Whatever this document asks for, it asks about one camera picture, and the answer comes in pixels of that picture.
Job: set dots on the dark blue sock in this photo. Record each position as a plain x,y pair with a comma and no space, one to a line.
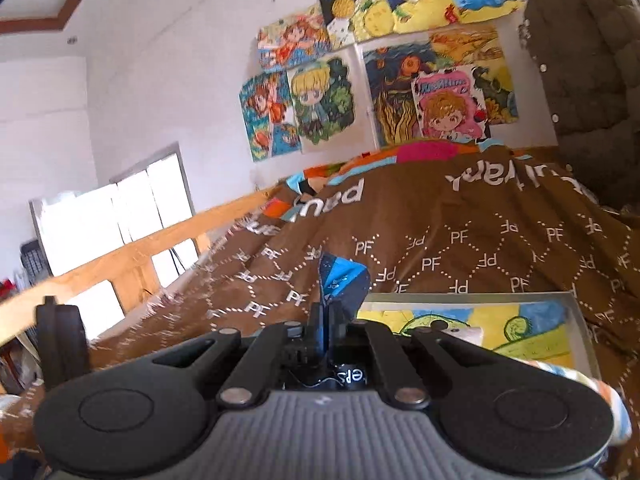
342,280

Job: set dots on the brown printed blanket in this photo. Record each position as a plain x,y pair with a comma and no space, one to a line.
475,220

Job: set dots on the wooden bed rail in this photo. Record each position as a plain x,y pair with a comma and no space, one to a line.
125,260

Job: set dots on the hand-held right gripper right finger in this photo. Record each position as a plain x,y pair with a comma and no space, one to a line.
337,332

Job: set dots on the yellow beach blue sea drawing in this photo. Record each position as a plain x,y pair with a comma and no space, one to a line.
400,5

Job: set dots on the orange-haired girl wide drawing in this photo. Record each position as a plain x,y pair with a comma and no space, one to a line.
295,40

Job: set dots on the blond boy green cap drawing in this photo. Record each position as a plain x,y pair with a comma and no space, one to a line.
320,100

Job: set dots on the dark blue seaweed drawing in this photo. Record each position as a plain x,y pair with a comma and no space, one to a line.
392,95

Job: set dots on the black basket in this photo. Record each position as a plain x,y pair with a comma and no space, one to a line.
36,260

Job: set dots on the black yellow moon drawing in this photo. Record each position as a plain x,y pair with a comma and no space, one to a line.
340,7

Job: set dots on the pink comic poster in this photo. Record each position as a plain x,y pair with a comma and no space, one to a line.
450,105

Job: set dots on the window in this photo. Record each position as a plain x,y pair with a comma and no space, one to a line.
100,220

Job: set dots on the brown puffer jacket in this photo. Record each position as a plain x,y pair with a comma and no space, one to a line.
590,60

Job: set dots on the orange dark creature drawing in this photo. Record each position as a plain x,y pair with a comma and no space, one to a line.
490,50

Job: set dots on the striped cloth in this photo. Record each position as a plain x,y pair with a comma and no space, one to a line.
595,400

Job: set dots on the orange-haired mermaid drawing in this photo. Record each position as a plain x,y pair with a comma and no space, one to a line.
267,115

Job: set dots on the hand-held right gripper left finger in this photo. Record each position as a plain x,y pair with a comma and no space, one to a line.
320,345

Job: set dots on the grey shallow box cartoon picture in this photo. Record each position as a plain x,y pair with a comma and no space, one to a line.
500,320

